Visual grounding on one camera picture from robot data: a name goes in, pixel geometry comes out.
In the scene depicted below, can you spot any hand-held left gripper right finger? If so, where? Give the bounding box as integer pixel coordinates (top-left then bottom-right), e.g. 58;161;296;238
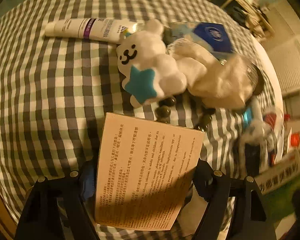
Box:
189;160;277;240

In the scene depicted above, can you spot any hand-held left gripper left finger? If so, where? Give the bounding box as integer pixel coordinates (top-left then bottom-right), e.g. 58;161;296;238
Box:
14;159;98;240

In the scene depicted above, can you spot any beige printed medicine box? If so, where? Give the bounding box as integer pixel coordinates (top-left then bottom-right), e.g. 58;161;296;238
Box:
94;112;205;232

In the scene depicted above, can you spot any white tube with purple band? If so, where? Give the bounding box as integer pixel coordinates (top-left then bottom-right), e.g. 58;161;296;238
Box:
44;17;145;43

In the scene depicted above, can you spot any white paper piece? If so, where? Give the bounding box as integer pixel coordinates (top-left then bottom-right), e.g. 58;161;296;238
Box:
184;187;208;233

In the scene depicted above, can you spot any white and cyan blurred item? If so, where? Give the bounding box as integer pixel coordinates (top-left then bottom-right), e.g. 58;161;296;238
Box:
236;100;283;176

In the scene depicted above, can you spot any green and white box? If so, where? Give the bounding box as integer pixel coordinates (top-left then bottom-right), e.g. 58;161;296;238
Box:
254;151;300;222

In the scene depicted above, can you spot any grey checked tablecloth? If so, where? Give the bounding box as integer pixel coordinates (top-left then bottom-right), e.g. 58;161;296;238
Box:
0;0;284;240

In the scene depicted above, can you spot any white plush toy blue star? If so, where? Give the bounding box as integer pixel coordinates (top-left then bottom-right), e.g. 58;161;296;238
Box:
115;19;188;107

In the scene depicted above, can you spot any blue and white packet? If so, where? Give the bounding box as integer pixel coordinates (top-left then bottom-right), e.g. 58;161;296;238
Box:
170;21;235;61

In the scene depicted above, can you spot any wooden rack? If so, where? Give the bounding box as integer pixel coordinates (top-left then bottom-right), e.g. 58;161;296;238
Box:
221;0;276;38

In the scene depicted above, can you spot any dark bead bracelet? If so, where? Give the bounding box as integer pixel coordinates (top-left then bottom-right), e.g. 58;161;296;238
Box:
155;96;215;132

